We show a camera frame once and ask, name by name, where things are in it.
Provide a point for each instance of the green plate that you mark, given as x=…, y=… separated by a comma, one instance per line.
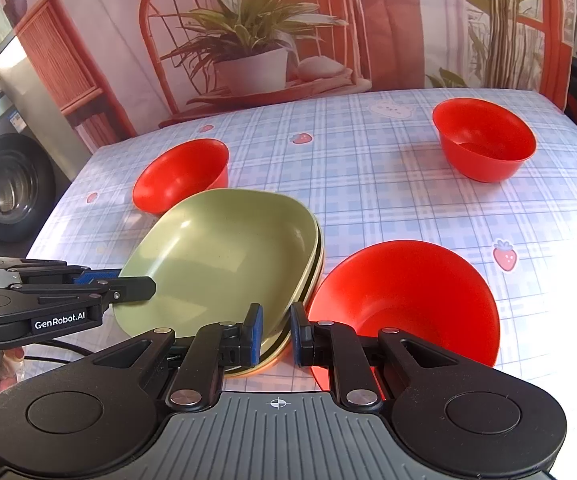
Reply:
x=216, y=253
x=283, y=339

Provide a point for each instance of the washing machine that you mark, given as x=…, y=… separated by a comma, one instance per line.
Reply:
x=31, y=183

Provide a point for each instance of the orange plate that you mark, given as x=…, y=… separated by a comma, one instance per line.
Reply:
x=245, y=372

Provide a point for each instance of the red bowl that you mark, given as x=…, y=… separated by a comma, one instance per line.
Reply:
x=422, y=288
x=189, y=168
x=483, y=140

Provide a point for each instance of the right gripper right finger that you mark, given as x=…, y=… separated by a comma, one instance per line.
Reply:
x=336, y=347

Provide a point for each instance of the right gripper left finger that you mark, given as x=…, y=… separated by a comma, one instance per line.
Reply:
x=215, y=347

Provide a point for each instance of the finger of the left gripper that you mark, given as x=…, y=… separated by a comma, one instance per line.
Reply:
x=17, y=271
x=137, y=288

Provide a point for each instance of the blue plaid tablecloth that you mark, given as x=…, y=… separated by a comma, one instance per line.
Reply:
x=371, y=168

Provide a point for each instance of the printed room backdrop cloth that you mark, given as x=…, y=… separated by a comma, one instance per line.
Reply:
x=119, y=68

